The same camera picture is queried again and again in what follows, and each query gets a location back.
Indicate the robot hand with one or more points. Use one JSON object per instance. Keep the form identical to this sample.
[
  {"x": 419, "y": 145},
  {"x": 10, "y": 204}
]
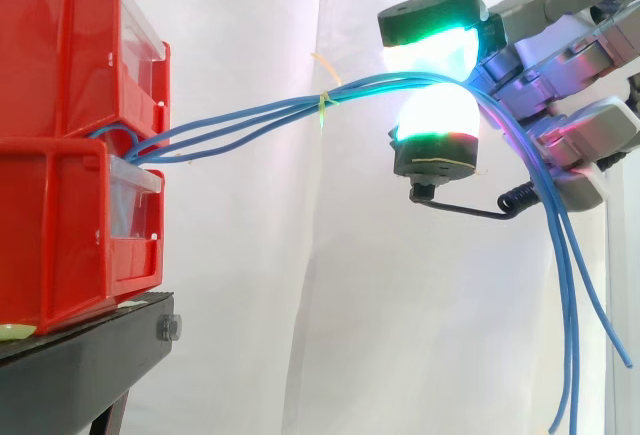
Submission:
[{"x": 545, "y": 75}]

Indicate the red bin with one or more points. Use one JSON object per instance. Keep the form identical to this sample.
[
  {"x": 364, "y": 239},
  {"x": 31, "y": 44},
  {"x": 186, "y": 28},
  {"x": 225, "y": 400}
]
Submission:
[
  {"x": 65, "y": 50},
  {"x": 60, "y": 235}
]

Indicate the black stand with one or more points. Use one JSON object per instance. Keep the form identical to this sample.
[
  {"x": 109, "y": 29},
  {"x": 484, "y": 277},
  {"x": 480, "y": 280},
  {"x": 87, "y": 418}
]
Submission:
[{"x": 85, "y": 360}]

